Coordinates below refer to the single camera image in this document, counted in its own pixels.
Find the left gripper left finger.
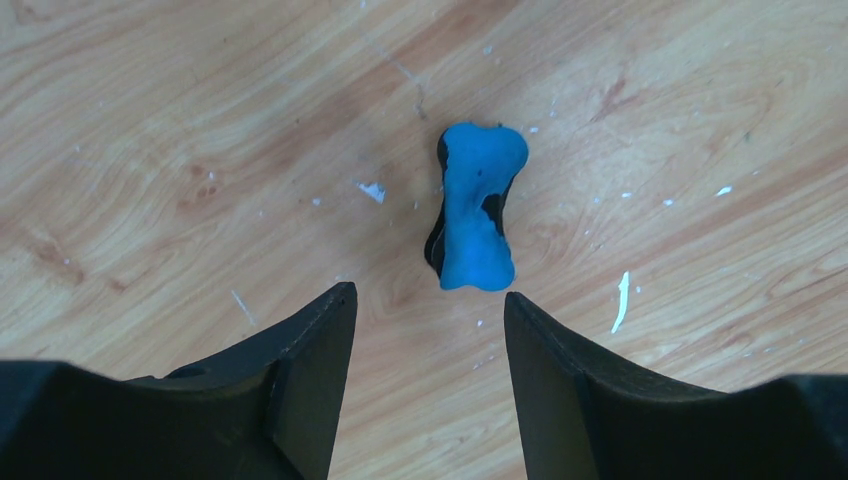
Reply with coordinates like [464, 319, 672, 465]
[1, 282, 357, 479]

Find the blue black eraser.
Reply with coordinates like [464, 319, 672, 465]
[424, 122, 529, 292]

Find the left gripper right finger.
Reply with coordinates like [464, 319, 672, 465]
[504, 292, 847, 479]

